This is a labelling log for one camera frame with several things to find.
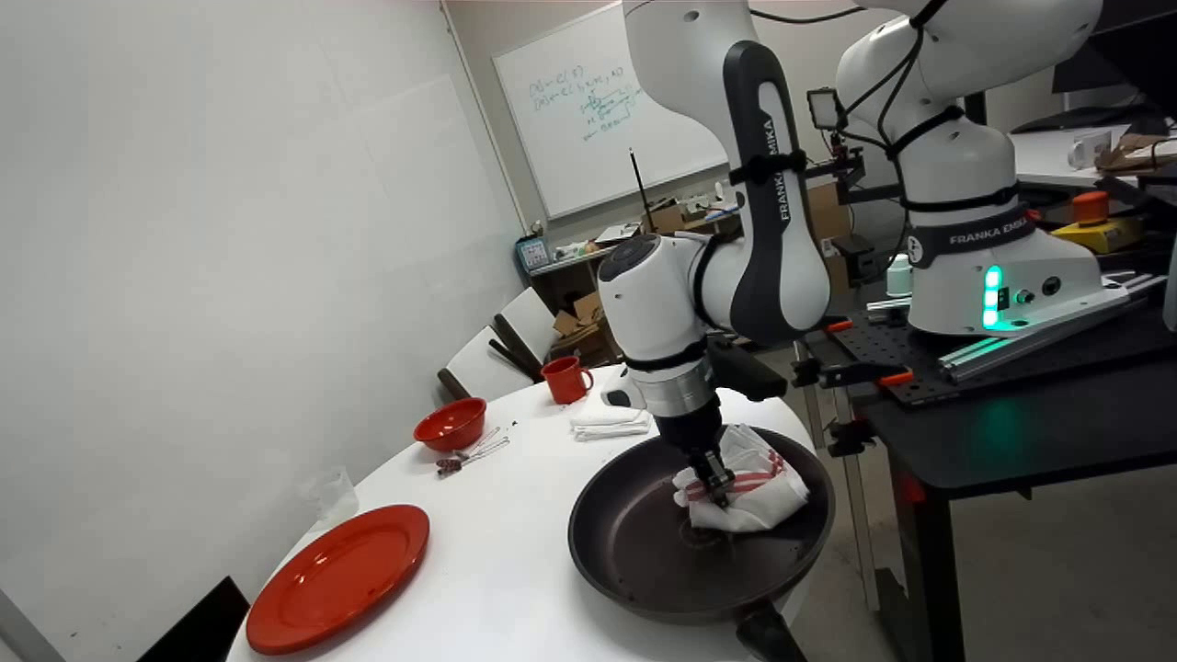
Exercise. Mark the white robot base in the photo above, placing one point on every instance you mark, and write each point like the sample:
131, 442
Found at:
976, 259

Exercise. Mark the white red striped towel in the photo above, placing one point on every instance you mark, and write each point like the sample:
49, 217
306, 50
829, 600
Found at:
763, 491

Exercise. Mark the red mug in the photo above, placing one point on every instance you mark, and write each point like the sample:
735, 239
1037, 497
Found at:
569, 380

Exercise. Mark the round white table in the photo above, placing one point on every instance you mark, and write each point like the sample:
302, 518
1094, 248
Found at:
498, 578

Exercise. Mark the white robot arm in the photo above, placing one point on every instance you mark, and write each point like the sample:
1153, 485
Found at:
702, 56

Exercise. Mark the black frying pan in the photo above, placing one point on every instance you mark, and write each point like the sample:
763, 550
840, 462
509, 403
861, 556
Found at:
637, 550

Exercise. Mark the red bowl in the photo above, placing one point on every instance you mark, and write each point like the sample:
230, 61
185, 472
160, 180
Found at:
453, 429

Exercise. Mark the whiteboard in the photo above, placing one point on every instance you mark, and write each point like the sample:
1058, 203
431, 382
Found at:
585, 127

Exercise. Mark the black robot desk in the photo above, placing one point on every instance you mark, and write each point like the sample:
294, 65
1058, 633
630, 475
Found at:
1004, 414

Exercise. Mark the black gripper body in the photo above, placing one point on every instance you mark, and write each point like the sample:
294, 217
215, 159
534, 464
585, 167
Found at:
702, 440

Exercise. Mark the red plate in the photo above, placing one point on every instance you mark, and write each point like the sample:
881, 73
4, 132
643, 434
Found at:
339, 578

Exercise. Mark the wooden white folding chair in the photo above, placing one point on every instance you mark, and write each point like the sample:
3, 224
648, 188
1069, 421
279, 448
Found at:
505, 354

